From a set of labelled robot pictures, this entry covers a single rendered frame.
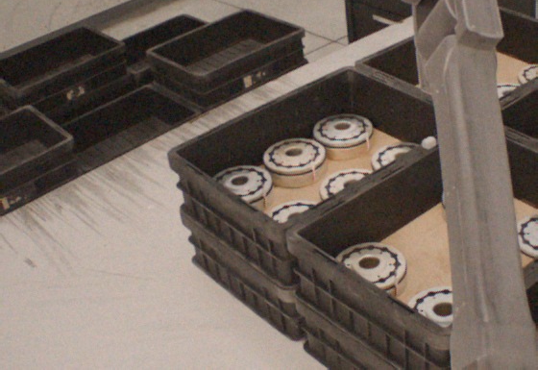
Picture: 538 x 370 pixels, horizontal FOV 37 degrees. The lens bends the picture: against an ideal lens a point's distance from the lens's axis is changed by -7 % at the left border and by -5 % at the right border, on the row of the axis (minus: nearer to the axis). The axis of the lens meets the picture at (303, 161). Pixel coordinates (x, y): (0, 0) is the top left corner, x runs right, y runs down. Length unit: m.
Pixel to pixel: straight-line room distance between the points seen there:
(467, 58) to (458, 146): 0.09
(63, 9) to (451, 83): 3.67
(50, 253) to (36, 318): 0.18
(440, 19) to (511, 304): 0.29
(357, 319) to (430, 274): 0.15
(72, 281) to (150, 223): 0.20
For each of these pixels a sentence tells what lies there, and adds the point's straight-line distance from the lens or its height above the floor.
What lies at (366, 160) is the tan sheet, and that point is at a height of 0.83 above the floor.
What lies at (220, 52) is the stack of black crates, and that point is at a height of 0.49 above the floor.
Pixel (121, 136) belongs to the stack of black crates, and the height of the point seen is 0.38.
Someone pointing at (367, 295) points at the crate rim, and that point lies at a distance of 1.03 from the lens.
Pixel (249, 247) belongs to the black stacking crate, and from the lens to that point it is 1.26.
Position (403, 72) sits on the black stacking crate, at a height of 0.87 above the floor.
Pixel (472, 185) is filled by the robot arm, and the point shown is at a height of 1.20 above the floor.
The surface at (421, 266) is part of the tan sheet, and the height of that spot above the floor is 0.83.
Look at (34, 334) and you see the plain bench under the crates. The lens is 1.43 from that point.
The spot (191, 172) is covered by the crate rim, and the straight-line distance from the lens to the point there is 1.28.
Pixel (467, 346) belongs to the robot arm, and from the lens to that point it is 0.68.
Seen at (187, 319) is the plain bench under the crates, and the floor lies 0.70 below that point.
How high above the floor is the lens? 1.61
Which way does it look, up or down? 32 degrees down
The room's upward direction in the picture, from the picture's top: 7 degrees counter-clockwise
